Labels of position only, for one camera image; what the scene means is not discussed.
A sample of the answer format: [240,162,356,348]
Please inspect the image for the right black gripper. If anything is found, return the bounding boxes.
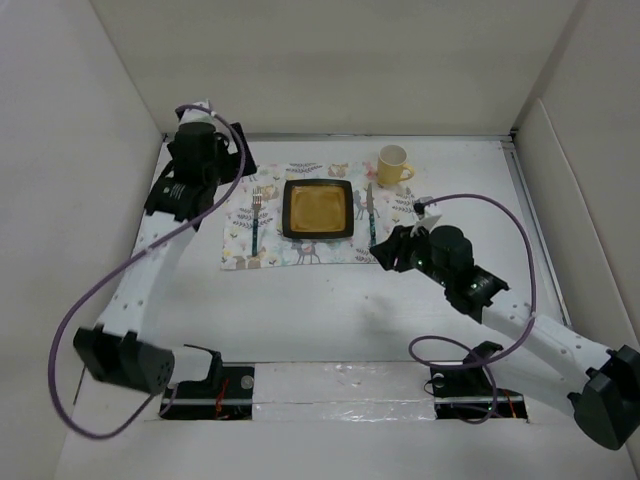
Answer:
[369,220,452,288]

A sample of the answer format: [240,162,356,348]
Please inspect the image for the animal print cloth placemat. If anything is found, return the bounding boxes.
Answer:
[221,161,416,271]

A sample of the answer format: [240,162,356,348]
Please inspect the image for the fork with teal handle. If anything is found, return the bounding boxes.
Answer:
[251,187,262,257]

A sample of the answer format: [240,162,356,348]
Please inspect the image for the knife with blue handle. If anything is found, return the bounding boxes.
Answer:
[366,183,377,247]

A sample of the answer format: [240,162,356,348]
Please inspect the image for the yellow ceramic mug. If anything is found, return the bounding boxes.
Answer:
[377,145,415,186]

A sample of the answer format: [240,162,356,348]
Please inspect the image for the square black yellow plate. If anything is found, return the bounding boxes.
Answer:
[282,179,354,240]

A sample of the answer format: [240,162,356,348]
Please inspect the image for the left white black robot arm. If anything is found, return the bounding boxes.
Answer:
[73,121,257,397]

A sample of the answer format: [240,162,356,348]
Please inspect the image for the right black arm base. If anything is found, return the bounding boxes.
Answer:
[423,340,528,424]

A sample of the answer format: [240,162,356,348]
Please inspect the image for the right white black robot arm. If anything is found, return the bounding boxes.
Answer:
[370,226,639,450]

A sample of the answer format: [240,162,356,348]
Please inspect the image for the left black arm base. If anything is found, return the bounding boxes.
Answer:
[159,364,255,421]

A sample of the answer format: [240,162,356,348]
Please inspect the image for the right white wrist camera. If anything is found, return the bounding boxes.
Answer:
[411,196,442,237]

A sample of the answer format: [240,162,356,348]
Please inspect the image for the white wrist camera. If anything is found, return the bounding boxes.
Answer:
[175,99,215,126]
[411,196,442,237]

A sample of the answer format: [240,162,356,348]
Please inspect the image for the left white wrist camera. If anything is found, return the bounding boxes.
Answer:
[175,99,215,126]

